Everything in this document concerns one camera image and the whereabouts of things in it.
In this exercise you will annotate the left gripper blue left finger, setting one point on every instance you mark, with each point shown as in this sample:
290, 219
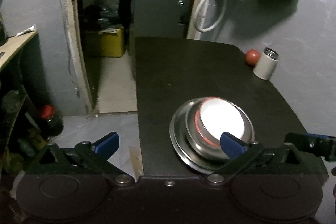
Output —
100, 150

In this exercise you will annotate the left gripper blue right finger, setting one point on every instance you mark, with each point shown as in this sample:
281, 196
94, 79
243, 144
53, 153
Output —
233, 147

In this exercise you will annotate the steel mixing bowl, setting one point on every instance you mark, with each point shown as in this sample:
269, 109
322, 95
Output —
198, 144

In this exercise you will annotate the large steel plate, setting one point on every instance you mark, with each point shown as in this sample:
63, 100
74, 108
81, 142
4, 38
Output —
178, 130

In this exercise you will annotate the white ceramic bowl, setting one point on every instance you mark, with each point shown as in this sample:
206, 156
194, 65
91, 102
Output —
215, 116

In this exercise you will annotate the dark bottle red cap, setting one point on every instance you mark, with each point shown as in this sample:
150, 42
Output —
52, 124

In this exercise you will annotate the white steel thermos flask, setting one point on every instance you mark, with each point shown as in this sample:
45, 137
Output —
266, 64

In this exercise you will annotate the red tomato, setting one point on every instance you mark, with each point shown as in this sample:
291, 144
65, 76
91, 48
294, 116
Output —
252, 57

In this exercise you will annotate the yellow container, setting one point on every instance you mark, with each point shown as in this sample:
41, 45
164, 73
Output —
111, 43

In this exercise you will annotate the wooden side shelf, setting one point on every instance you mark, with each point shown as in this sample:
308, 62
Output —
13, 46

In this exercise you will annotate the dark grey cabinet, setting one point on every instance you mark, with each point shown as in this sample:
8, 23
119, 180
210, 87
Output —
158, 18

